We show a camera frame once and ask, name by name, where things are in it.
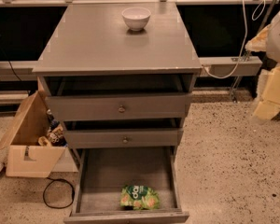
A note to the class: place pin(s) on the metal support pole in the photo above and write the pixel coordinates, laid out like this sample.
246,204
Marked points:
267,38

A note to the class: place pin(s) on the green rice chip bag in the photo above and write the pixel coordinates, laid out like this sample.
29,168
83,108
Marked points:
139,198

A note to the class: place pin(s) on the open cardboard box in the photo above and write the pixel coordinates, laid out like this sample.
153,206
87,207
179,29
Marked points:
26,158

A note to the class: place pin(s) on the grey drawer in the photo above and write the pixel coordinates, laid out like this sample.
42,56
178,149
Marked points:
104,172
157,96
123,133

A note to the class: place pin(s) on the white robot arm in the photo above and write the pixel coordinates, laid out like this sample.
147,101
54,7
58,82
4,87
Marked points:
267,103

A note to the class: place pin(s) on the grey bottom drawer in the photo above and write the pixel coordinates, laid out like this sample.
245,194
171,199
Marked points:
104,172

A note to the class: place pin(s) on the grey wall rail shelf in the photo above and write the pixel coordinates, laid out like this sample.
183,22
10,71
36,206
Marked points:
223,66

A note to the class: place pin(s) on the snack items in box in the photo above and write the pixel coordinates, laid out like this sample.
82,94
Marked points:
54,136

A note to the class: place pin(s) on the grey drawer cabinet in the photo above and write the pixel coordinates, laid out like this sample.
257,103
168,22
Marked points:
93,40

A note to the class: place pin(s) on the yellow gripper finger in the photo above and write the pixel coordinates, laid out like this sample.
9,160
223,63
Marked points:
267,103
258,42

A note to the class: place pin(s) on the white ceramic bowl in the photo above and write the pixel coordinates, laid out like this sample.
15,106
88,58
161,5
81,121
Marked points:
136,18

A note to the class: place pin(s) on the grey top drawer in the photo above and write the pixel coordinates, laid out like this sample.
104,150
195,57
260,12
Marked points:
157,96

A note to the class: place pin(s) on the grey middle drawer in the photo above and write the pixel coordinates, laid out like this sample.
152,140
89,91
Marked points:
123,133

